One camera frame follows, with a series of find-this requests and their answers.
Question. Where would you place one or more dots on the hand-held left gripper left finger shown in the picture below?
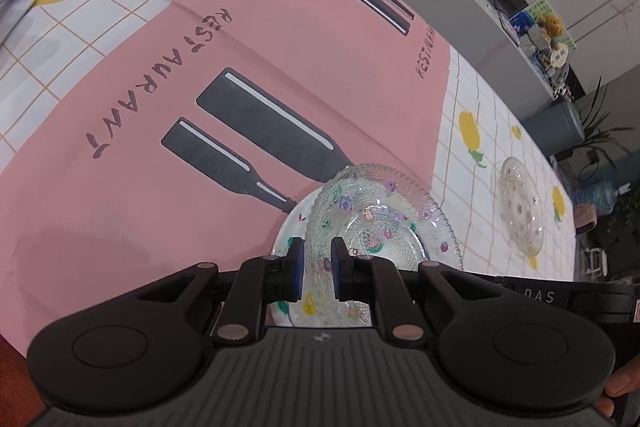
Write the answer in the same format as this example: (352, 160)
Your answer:
(299, 269)

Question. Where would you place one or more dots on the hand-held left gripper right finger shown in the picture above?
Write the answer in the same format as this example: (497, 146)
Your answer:
(340, 269)

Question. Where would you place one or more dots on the white printed plate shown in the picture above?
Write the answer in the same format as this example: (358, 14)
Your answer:
(292, 227)

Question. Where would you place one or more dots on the flower print glass plate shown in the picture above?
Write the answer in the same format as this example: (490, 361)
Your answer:
(522, 207)
(380, 212)

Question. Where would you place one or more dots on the person's right hand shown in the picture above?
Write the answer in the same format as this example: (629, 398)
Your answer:
(625, 382)

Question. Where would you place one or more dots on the pink round stool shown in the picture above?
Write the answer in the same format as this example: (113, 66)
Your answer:
(586, 219)

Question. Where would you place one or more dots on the blue water jug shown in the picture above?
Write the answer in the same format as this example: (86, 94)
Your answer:
(595, 197)

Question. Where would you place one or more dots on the tall green houseplant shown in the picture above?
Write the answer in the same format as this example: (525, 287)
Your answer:
(600, 127)

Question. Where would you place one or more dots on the grey trash bin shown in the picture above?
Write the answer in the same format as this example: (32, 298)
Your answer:
(555, 129)

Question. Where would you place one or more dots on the pink printed placemat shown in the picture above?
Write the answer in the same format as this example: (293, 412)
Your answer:
(200, 32)

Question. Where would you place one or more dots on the basket of small toys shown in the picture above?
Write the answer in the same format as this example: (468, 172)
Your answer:
(545, 37)

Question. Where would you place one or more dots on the grey television cabinet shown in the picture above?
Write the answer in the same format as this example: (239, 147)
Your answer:
(450, 2)

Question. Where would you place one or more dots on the lemon print checked tablecloth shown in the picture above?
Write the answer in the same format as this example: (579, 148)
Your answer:
(75, 27)

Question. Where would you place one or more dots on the grey metal object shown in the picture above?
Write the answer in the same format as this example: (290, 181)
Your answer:
(15, 7)

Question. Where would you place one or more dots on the white stool frame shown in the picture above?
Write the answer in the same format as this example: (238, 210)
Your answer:
(595, 262)

